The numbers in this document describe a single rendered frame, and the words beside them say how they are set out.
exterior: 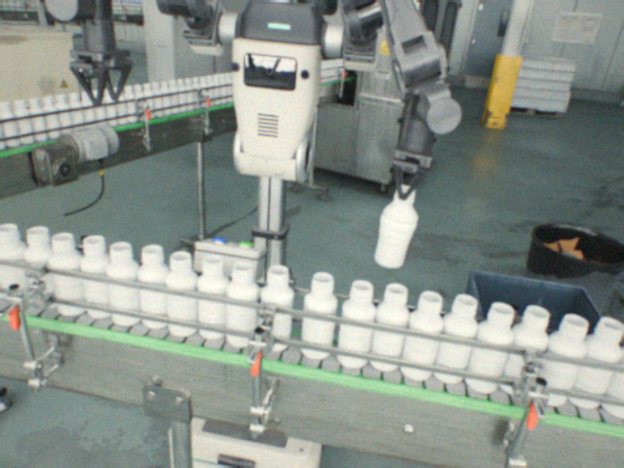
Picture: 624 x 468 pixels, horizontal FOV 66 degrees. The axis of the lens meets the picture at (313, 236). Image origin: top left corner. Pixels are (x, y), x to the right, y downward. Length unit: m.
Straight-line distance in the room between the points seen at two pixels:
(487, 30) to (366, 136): 8.56
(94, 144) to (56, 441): 1.18
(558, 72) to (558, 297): 8.89
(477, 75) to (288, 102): 11.64
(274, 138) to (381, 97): 3.13
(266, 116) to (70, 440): 1.49
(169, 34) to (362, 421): 6.11
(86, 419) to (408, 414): 1.60
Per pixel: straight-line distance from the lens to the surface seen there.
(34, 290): 1.04
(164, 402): 1.07
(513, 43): 8.49
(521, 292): 1.50
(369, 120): 4.51
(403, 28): 0.87
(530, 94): 10.21
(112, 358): 1.06
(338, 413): 0.96
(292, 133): 1.36
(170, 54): 6.73
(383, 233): 0.96
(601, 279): 2.60
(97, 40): 1.02
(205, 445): 1.79
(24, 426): 2.35
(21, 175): 2.24
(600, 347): 0.94
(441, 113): 0.82
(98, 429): 2.24
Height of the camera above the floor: 1.60
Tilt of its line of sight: 26 degrees down
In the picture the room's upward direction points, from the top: 5 degrees clockwise
